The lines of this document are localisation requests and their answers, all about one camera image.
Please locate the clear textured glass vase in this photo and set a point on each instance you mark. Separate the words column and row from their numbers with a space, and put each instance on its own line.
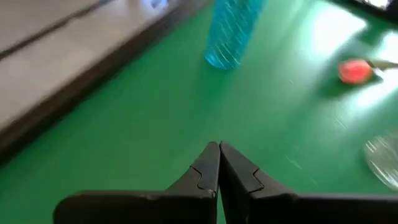
column 385, row 161

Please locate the black table edge rail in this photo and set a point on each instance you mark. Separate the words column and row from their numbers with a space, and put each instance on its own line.
column 62, row 102

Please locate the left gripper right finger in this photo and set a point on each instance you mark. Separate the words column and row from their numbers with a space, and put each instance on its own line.
column 264, row 208

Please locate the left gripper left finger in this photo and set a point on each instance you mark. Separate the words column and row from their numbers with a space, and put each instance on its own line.
column 186, row 205

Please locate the blue ribbed glass vase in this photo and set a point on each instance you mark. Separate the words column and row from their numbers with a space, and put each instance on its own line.
column 231, row 34

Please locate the pink artificial tulip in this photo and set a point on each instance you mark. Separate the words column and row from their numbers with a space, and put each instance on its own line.
column 354, row 71

